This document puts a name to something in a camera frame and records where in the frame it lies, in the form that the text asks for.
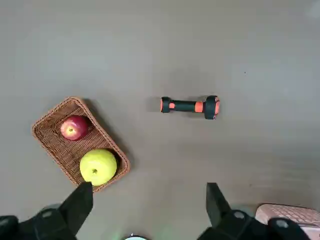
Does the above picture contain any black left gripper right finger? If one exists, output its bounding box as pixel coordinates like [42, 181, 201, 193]
[197, 182, 312, 240]

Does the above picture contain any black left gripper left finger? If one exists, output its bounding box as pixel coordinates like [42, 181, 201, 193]
[0, 181, 94, 240]

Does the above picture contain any pink plastic basket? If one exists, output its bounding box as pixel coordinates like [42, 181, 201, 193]
[254, 203, 320, 237]

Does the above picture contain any yellow apple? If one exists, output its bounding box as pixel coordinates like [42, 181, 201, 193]
[79, 149, 118, 187]

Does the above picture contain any brown wicker tray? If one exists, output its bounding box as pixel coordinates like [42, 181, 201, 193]
[31, 96, 131, 193]

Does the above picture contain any red apple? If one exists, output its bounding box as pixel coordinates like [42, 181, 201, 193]
[59, 115, 89, 142]

